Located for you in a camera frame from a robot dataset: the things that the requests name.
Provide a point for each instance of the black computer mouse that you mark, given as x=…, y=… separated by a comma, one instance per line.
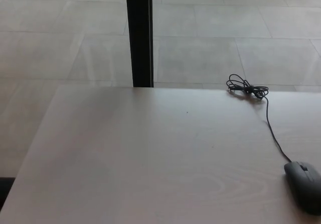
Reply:
x=307, y=188

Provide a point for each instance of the black vertical window frame post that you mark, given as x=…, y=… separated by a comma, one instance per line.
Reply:
x=139, y=33

